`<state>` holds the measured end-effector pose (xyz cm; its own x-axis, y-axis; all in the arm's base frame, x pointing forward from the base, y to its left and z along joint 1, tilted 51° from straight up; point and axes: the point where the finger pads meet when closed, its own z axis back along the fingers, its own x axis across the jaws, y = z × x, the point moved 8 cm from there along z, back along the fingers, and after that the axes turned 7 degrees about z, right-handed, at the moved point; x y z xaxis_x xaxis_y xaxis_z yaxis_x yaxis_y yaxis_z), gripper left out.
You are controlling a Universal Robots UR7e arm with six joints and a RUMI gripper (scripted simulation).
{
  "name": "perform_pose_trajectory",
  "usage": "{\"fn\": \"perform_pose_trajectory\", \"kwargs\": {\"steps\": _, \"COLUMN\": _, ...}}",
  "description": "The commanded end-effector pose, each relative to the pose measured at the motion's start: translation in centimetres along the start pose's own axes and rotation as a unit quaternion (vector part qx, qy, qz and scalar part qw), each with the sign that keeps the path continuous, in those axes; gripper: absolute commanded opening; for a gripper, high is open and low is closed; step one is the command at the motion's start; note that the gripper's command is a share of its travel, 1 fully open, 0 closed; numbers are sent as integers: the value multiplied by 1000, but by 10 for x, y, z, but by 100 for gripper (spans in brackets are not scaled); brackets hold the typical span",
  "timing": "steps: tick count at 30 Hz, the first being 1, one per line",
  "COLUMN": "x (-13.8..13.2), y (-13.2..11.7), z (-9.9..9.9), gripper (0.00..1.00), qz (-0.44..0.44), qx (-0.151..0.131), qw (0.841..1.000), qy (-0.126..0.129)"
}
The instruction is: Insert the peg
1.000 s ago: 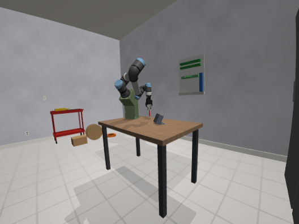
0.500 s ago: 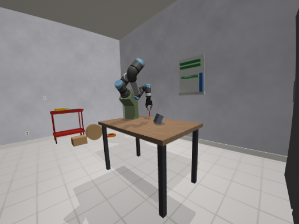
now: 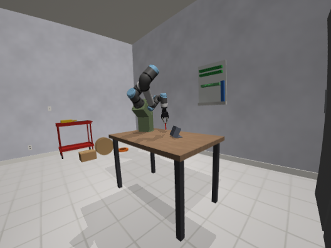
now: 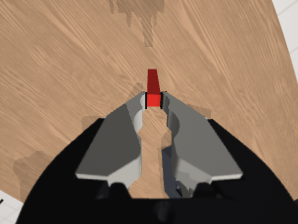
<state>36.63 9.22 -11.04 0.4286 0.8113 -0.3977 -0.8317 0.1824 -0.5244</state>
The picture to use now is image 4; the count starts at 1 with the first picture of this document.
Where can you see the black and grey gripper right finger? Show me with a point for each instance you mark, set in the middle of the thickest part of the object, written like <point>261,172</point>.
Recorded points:
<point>204,151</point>

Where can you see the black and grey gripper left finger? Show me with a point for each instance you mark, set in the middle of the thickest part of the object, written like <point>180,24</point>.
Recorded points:
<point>108,151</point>

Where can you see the dark grey sloped panel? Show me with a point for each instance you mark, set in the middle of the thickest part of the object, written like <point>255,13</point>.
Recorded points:
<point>170,185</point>

